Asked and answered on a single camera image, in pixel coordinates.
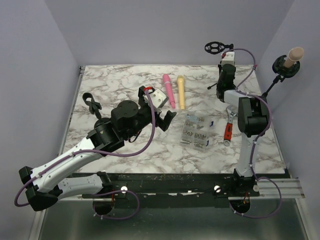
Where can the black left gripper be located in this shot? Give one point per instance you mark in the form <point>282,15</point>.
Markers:
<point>164,124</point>

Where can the yellow toy microphone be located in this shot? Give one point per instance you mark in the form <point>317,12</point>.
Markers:
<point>181,91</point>

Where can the black round-base microphone stand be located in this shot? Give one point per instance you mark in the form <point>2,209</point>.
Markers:
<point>94,106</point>

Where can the black tripod stand shock mount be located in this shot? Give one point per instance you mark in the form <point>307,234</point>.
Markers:
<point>215,48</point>

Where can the black stand with shock mount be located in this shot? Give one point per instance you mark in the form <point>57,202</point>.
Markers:
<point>282,72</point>

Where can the beige pink toy microphone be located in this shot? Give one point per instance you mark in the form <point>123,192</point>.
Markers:
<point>294,55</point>

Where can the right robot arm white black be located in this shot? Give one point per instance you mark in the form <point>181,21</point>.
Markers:
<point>253,119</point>

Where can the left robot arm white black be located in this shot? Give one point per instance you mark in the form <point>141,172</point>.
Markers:
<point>46,184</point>

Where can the clear plastic screw box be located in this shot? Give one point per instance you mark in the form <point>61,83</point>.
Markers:
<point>196,131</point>

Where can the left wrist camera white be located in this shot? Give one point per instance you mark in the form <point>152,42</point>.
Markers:
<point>157,96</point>

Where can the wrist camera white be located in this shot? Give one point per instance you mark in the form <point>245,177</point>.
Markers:
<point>228,58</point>
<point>157,96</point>

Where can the orange handled adjustable wrench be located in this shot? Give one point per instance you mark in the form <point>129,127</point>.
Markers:
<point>232,113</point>

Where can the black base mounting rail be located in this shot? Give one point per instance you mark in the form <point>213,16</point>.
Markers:
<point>165,190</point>

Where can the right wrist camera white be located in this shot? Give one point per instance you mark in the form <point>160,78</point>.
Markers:
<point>228,58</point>

